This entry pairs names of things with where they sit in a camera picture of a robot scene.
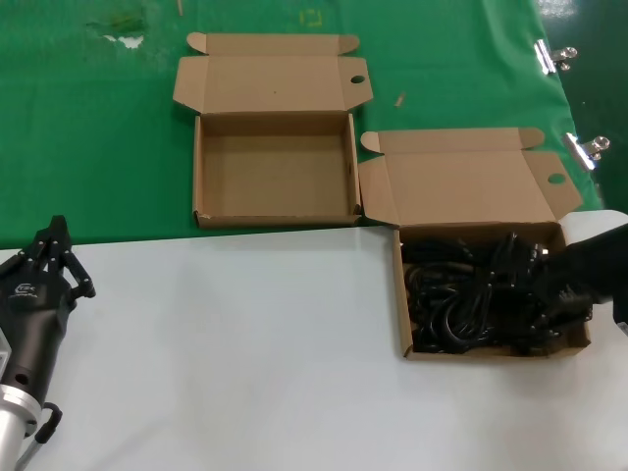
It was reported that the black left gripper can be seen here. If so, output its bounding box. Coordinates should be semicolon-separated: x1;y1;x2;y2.
0;215;97;396

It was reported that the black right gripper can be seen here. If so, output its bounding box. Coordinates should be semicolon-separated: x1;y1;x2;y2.
539;226;628;325

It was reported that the empty open cardboard box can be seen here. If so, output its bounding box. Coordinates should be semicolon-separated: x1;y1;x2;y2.
171;31;375;231

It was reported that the green table cloth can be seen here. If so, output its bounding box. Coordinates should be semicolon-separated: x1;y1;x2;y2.
0;0;609;251

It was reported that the silver metal binder clip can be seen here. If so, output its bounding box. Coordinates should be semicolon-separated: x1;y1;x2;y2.
533;39;579;76
562;131;612;172

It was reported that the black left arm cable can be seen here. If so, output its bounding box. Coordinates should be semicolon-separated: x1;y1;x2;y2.
14;401;64;471

